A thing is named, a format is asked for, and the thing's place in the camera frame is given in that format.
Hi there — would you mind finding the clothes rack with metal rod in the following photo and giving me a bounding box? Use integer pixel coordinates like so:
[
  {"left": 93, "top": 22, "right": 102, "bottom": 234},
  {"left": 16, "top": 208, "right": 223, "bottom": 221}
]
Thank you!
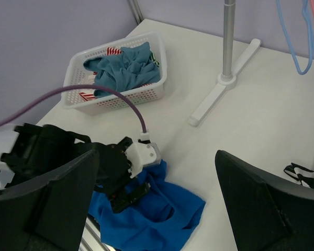
[{"left": 188, "top": 0, "right": 261, "bottom": 127}]

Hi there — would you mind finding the teal tank top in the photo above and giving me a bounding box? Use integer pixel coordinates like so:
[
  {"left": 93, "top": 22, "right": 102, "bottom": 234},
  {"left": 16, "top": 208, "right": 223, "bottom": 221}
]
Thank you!
[{"left": 83, "top": 41, "right": 162, "bottom": 99}]

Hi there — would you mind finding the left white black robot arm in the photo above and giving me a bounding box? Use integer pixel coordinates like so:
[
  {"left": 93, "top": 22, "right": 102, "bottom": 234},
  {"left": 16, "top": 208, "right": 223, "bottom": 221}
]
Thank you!
[{"left": 0, "top": 123, "right": 150, "bottom": 213}]

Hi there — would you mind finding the white plastic basket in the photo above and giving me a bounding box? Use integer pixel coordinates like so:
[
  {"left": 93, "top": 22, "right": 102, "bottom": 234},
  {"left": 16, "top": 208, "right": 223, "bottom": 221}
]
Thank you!
[{"left": 61, "top": 31, "right": 167, "bottom": 115}]

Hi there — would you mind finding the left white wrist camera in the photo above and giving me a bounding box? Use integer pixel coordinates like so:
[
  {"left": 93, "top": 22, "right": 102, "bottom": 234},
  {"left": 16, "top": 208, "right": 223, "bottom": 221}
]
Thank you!
[{"left": 125, "top": 131, "right": 161, "bottom": 178}]

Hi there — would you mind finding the black white striped tank top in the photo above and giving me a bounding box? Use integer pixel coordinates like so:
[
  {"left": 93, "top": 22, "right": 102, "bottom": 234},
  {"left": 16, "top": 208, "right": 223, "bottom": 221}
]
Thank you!
[{"left": 284, "top": 163, "right": 314, "bottom": 189}]

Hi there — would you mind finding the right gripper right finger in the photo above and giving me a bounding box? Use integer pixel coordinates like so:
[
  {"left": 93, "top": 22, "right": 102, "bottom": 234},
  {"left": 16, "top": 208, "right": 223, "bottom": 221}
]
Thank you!
[{"left": 215, "top": 150, "right": 314, "bottom": 250}]

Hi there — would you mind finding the red striped tank top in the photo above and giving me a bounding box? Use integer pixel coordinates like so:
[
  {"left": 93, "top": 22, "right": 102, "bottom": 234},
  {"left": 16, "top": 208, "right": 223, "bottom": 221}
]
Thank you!
[{"left": 78, "top": 47, "right": 158, "bottom": 102}]

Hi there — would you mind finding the light blue hanger of teal top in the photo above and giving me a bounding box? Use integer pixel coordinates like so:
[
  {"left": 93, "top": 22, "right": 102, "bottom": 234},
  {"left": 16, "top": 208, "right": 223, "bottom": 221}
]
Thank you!
[{"left": 276, "top": 0, "right": 313, "bottom": 75}]

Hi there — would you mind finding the green striped tank top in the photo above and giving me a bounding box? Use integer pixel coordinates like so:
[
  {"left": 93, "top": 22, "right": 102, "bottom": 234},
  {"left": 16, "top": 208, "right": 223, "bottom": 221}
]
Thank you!
[{"left": 150, "top": 52, "right": 160, "bottom": 67}]

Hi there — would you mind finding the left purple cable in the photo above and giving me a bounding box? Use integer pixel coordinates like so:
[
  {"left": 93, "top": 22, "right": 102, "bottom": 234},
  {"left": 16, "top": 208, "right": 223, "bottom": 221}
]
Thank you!
[{"left": 0, "top": 84, "right": 149, "bottom": 135}]

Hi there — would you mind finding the royal blue tank top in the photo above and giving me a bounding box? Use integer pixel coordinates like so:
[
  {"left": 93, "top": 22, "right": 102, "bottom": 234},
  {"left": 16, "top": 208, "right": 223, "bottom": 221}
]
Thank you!
[{"left": 88, "top": 161, "right": 206, "bottom": 250}]

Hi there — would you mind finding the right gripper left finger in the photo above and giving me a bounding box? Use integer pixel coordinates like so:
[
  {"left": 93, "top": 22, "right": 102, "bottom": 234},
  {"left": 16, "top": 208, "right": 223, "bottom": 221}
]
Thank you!
[{"left": 0, "top": 151, "right": 99, "bottom": 250}]

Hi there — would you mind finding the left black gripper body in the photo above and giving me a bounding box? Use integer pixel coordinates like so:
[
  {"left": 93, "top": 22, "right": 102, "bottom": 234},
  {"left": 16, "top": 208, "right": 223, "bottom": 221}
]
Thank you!
[{"left": 94, "top": 136, "right": 150, "bottom": 213}]

